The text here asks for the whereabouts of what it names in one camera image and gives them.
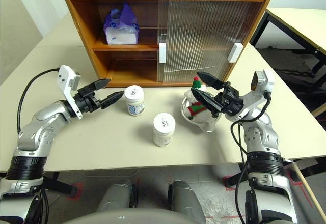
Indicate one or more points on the grey robot leg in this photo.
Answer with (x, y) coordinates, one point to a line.
(117, 193)
(184, 198)

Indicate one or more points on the ribbed clear sliding door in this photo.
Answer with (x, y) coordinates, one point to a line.
(219, 30)
(178, 43)

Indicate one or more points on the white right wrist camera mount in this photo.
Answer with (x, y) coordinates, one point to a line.
(267, 81)

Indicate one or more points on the clear plastic bowl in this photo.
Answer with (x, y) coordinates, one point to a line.
(207, 127)

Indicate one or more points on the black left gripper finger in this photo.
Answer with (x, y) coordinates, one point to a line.
(100, 83)
(112, 99)

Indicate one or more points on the grey left robot leg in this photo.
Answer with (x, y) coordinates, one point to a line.
(117, 193)

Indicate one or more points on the grey right robot leg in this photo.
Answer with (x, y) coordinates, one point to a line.
(184, 198)

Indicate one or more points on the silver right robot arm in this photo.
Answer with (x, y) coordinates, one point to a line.
(259, 137)

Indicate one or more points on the wooden stick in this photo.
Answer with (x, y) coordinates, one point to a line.
(305, 185)

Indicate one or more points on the grey robot torso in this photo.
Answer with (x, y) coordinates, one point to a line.
(132, 216)

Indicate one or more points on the plain white bottle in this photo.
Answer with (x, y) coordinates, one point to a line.
(163, 137)

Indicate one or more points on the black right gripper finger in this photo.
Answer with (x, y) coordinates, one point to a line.
(205, 101)
(207, 78)

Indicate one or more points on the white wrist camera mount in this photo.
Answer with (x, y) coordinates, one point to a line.
(65, 79)
(267, 81)

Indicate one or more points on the white bottle with blue label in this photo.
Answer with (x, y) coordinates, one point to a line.
(135, 104)

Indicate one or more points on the purple tissue pack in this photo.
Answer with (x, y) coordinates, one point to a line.
(119, 35)

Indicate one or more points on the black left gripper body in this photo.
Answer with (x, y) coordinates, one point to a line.
(86, 101)

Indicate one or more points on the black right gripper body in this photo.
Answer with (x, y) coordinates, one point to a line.
(229, 100)

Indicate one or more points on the wooden cabinet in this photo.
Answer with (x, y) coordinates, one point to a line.
(86, 43)

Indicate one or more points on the snowman plush toy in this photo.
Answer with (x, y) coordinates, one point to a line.
(197, 84)

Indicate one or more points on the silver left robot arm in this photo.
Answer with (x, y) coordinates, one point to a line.
(38, 124)

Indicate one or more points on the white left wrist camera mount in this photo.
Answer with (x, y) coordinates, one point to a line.
(65, 79)

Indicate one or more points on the cream table with black frame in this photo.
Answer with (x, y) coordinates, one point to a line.
(293, 15)

